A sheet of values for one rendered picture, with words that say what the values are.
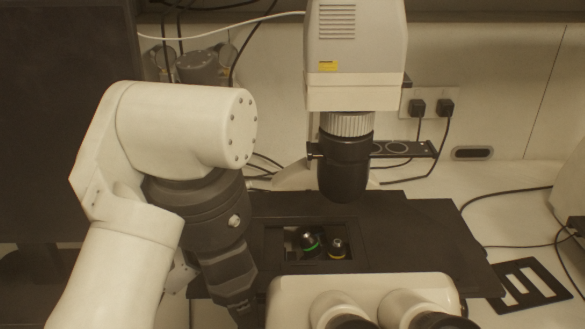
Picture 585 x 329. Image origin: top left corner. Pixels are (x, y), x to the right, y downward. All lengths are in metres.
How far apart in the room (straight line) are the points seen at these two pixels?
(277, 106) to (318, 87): 0.64
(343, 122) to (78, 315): 0.32
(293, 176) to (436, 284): 0.39
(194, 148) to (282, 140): 0.82
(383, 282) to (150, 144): 0.25
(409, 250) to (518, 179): 0.69
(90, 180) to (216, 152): 0.10
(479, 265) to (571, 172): 0.49
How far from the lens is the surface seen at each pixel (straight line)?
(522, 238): 1.05
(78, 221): 0.71
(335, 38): 0.45
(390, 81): 0.47
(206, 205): 0.37
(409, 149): 0.55
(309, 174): 0.76
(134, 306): 0.32
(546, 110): 1.31
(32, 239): 0.76
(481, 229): 1.04
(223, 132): 0.31
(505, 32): 1.17
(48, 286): 0.93
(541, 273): 0.98
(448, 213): 0.72
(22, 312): 0.91
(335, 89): 0.47
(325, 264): 0.57
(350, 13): 0.45
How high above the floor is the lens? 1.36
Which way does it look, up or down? 32 degrees down
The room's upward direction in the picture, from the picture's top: straight up
